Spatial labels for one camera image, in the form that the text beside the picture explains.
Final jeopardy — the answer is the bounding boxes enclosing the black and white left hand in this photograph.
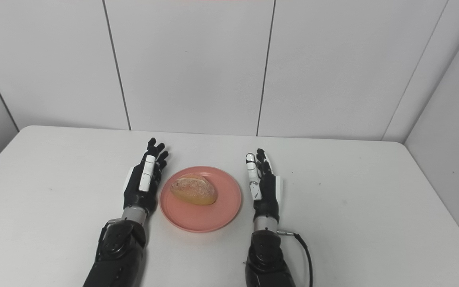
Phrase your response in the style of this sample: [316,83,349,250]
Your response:
[123,138,169,216]

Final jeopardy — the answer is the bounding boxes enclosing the black and white right hand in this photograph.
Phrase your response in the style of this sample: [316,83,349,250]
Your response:
[245,148,282,224]

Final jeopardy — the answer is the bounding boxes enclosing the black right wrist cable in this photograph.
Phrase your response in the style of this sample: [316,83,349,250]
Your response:
[277,230,314,287]

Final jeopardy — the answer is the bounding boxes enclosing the golden crusty bread roll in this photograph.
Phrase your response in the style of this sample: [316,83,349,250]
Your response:
[170,173,218,206]

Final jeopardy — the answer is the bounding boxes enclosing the pink round plate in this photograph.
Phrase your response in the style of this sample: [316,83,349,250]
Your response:
[159,166,242,233]

